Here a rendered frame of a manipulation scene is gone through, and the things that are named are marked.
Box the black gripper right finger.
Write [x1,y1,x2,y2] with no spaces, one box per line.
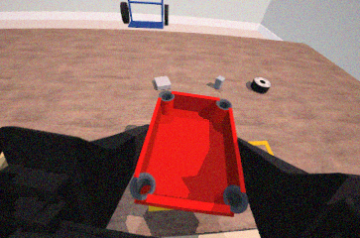
[237,138,360,238]

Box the black rubber tyre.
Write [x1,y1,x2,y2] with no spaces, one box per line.
[251,76,271,94]

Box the red plastic hood shell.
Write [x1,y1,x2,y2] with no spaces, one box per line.
[129,90,248,217]

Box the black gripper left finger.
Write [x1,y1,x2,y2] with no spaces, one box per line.
[0,124,150,229]

